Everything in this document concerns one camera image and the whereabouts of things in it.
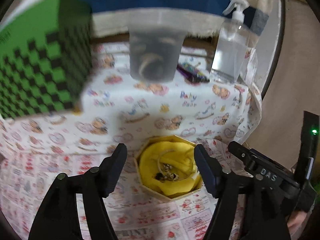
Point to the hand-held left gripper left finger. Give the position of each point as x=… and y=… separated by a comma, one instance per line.
x=117, y=166

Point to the person's right hand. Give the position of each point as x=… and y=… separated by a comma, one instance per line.
x=298, y=221

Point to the clear spray bottle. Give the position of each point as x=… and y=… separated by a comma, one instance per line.
x=231, y=47

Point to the strawberry print cloth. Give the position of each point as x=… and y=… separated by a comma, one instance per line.
x=37, y=180

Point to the wooden shelf unit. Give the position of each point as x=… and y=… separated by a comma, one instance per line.
x=295, y=67

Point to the yellow cloth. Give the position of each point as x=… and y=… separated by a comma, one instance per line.
x=155, y=160

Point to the silver bangle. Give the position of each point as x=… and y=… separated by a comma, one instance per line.
x=191, y=165

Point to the clear plastic container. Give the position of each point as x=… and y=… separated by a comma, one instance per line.
x=156, y=47

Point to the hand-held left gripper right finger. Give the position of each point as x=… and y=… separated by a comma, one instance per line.
x=205, y=171

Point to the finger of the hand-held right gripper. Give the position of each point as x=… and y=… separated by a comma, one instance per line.
x=241, y=155

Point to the dark pen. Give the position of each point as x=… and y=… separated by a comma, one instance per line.
x=191, y=71

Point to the bear print cloth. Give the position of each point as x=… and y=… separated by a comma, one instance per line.
x=175, y=105

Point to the green checkered box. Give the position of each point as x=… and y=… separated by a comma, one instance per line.
x=42, y=62

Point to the octagonal cardboard box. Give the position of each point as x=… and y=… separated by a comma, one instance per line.
x=172, y=193

